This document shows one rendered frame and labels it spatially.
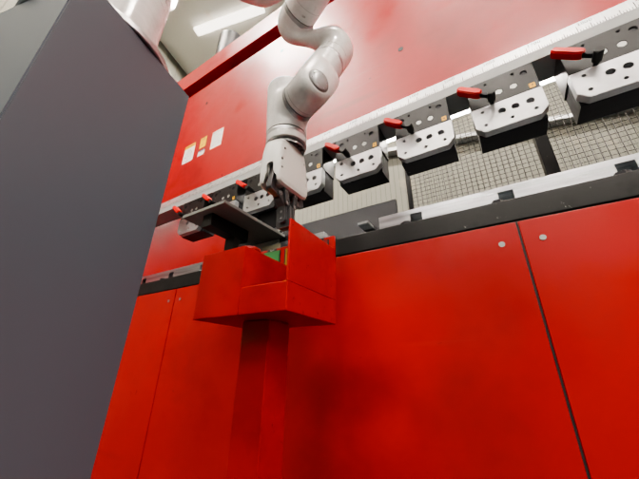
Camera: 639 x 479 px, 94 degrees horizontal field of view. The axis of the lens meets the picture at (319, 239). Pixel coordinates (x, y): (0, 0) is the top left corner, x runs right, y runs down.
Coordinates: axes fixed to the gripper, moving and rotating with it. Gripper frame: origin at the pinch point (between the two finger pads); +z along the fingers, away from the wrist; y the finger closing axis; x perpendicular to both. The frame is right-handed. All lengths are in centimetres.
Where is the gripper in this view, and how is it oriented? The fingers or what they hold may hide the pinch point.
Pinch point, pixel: (285, 219)
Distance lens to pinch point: 57.0
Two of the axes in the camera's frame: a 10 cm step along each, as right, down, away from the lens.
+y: -5.0, -2.8, -8.2
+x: 8.7, -1.9, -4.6
